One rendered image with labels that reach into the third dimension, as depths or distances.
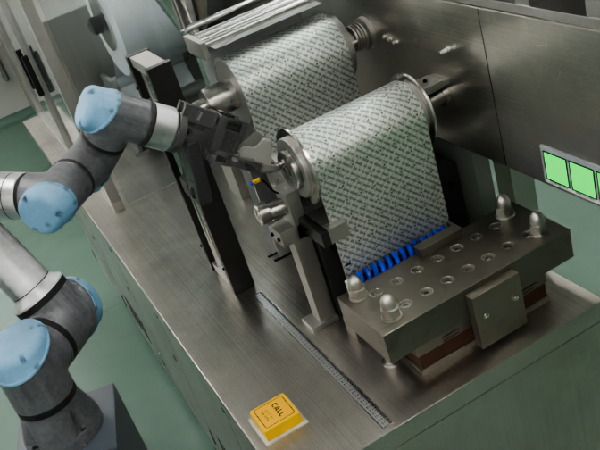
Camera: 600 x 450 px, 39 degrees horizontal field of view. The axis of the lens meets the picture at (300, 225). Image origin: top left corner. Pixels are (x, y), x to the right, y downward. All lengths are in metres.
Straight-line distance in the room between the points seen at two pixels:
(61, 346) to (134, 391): 1.71
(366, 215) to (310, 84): 0.31
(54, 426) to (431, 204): 0.81
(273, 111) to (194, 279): 0.52
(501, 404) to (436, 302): 0.23
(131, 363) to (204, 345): 1.72
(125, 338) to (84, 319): 1.95
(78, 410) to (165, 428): 1.45
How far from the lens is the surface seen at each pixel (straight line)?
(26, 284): 1.67
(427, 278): 1.51
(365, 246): 1.56
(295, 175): 1.48
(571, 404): 1.68
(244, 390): 1.61
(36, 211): 1.32
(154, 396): 3.25
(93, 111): 1.35
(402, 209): 1.58
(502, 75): 1.46
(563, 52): 1.32
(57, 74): 2.34
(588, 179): 1.39
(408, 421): 1.44
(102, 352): 3.62
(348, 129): 1.49
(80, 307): 1.69
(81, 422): 1.67
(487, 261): 1.52
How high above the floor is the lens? 1.89
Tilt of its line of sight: 29 degrees down
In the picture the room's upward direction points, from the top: 18 degrees counter-clockwise
